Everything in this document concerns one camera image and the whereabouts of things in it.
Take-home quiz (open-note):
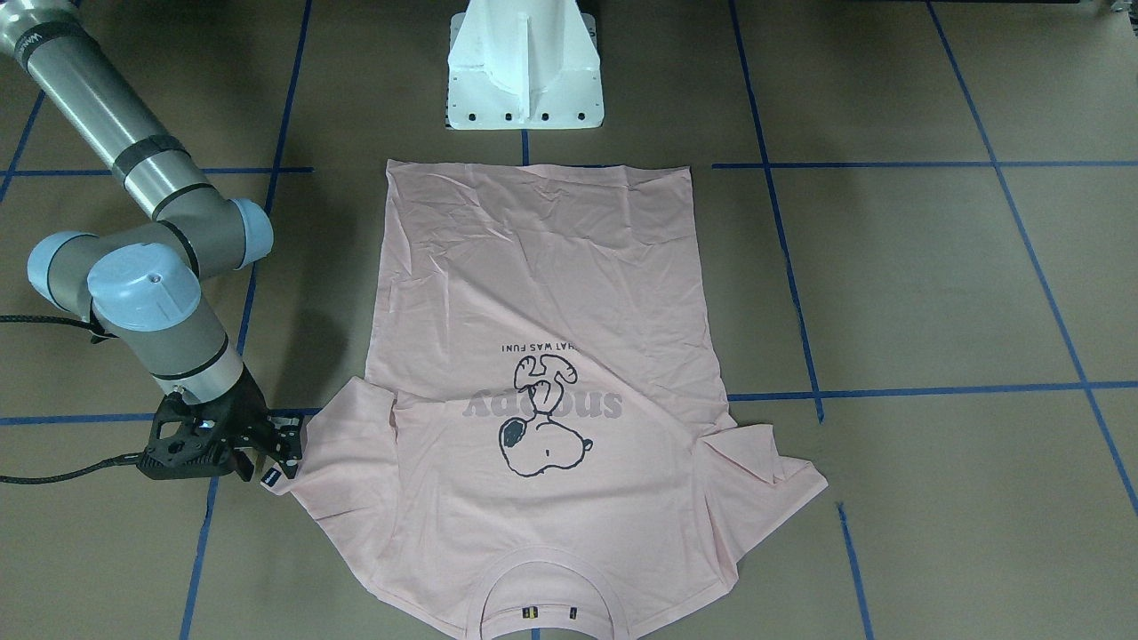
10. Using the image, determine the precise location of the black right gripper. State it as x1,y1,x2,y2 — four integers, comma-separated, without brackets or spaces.
137,368,304,492

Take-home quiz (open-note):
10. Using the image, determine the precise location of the pink Snoopy t-shirt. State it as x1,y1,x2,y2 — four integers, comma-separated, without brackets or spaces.
272,161,828,639

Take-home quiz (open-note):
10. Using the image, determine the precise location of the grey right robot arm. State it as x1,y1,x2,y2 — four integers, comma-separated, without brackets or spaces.
3,1,302,484

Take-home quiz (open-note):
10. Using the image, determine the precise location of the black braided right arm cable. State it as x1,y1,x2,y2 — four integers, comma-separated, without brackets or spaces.
0,313,143,486

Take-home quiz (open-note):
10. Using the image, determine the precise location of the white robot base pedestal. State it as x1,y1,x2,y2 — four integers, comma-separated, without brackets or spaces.
445,1,605,131

